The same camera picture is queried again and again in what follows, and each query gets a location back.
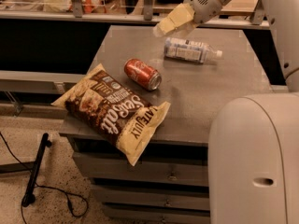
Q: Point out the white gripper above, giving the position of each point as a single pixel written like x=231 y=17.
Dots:
x=202 y=3

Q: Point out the red coke can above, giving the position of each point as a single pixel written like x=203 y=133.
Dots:
x=144 y=75

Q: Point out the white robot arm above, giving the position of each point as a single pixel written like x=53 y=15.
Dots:
x=253 y=146

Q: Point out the brown sea salt chip bag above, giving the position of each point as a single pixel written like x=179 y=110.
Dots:
x=125 y=119

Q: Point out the clear plastic water bottle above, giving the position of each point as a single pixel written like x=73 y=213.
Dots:
x=189 y=50

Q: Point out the grey metal railing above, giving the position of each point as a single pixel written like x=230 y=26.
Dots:
x=35 y=11

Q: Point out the top grey drawer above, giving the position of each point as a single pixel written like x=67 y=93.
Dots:
x=98 y=165

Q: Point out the grey drawer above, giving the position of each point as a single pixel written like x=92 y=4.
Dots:
x=98 y=165
x=169 y=198
x=156 y=214

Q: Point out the middle grey drawer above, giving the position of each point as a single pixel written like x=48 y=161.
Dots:
x=169 y=198

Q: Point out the bottom grey drawer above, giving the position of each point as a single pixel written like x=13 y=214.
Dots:
x=156 y=214

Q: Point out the black stand leg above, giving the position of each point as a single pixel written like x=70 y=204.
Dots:
x=29 y=196

